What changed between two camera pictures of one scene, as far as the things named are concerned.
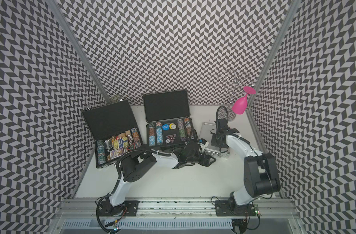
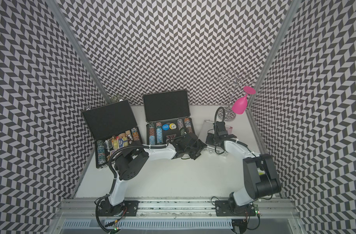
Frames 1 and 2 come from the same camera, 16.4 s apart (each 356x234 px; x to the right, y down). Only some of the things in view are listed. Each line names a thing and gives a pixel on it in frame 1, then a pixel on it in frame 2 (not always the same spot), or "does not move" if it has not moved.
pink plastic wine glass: [240, 105] does not move
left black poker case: [114, 129] does not move
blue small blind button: [165, 126] does not move
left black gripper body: [200, 159] -> [196, 150]
